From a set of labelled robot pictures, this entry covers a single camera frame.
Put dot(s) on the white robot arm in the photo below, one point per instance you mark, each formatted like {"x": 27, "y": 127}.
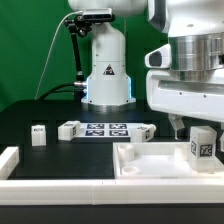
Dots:
{"x": 182, "y": 44}

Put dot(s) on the white square tabletop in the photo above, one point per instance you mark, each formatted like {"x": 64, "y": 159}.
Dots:
{"x": 159, "y": 160}

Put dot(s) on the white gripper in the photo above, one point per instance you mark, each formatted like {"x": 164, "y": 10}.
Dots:
{"x": 201, "y": 98}

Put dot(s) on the white U-shaped obstacle fence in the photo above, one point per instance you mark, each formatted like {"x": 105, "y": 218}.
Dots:
{"x": 206, "y": 189}

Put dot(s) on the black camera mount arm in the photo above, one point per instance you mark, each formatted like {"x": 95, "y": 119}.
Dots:
{"x": 78, "y": 28}

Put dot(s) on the grey depth camera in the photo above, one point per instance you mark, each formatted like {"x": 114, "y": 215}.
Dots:
{"x": 97, "y": 14}

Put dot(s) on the fiducial marker sheet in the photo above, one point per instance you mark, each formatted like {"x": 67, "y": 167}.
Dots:
{"x": 100, "y": 130}

